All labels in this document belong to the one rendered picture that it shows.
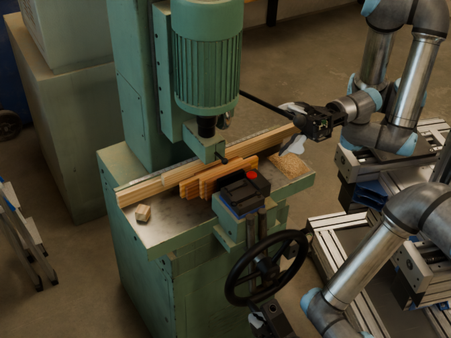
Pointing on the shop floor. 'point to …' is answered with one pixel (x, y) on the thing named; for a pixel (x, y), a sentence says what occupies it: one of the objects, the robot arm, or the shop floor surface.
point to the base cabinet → (181, 288)
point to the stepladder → (24, 242)
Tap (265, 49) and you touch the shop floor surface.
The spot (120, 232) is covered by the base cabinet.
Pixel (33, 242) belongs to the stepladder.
